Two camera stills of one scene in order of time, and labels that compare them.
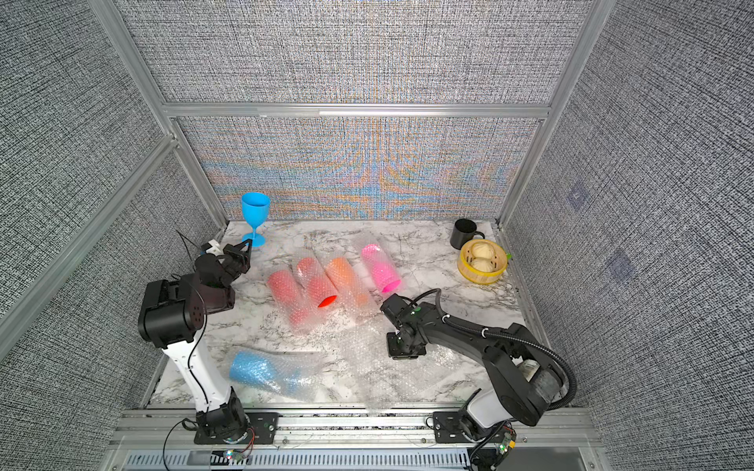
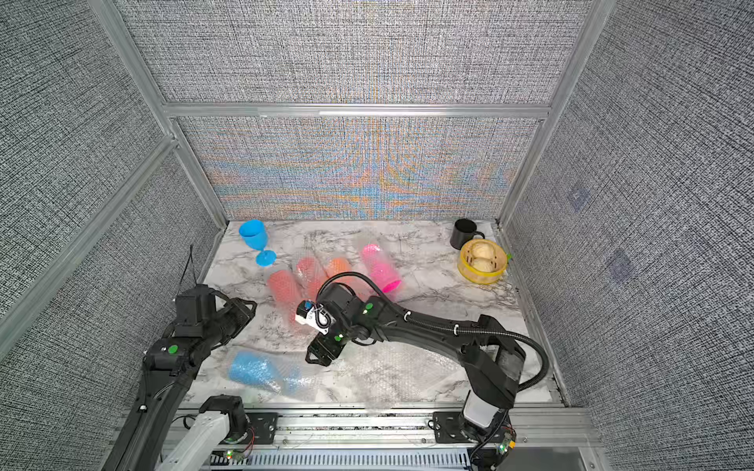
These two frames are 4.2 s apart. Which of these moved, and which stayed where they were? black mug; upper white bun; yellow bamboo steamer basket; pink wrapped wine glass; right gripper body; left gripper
Moved: right gripper body; left gripper
Stayed: upper white bun; pink wrapped wine glass; black mug; yellow bamboo steamer basket
